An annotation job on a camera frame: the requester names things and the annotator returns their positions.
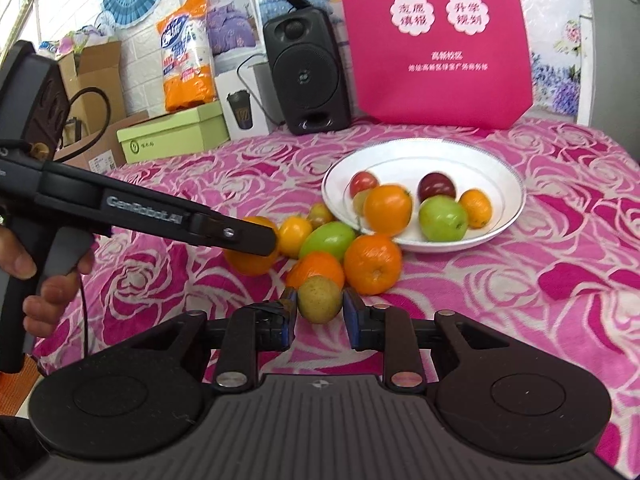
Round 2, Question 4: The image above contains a green cardboard box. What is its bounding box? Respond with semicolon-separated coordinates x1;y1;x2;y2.
116;100;231;165

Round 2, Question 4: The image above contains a floral wall poster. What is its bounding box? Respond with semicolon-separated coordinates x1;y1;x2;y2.
510;0;591;121

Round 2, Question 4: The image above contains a white plate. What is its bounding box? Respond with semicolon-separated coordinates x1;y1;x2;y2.
321;137;527;254

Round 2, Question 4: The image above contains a black speaker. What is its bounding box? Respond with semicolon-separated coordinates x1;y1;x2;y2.
262;0;352;136

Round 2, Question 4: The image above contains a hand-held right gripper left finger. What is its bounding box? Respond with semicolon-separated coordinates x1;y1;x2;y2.
120;287;299;393

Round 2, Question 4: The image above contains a purple bedding wall poster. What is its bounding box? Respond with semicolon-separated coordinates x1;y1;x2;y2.
177;0;266;76

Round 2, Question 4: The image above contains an orange with stem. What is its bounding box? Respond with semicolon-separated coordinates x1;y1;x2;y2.
343;233;403;296

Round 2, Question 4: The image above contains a person's left hand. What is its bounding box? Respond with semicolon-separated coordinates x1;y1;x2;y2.
0;224;96;341

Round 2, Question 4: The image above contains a dark red plum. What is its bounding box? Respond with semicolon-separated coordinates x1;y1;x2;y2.
417;172;457;203

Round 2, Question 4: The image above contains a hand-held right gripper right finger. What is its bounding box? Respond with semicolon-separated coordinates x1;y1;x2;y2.
342;287;516;393

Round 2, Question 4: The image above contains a pink rose tablecloth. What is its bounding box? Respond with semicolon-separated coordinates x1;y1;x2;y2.
30;115;640;466

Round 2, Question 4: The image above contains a white cup box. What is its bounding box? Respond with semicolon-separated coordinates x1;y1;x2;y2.
214;62;281;142

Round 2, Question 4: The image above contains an orange kumquat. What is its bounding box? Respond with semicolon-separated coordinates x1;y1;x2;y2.
459;188;493;229

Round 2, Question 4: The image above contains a small green apple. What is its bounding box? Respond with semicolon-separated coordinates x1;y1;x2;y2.
298;221;357;262

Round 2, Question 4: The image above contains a black speaker cable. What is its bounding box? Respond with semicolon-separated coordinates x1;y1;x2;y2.
236;52;281;123

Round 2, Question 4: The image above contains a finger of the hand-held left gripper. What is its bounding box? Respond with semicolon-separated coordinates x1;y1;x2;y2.
190;211;279;257

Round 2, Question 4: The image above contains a magenta tote bag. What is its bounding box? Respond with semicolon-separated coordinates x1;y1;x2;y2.
332;0;534;131

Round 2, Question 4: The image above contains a tall brown cardboard box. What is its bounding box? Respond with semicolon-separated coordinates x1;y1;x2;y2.
57;40;128;126

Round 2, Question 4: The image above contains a large green apple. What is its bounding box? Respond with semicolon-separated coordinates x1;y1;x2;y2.
418;196;469;242

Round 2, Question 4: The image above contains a small reddish yellow fruit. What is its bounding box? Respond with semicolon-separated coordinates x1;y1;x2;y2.
306;203;335;231

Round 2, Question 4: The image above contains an orange paper cup pack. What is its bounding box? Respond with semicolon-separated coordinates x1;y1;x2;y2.
157;0;219;113

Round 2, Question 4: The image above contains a small red apple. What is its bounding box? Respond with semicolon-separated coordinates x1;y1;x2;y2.
348;171;379;200

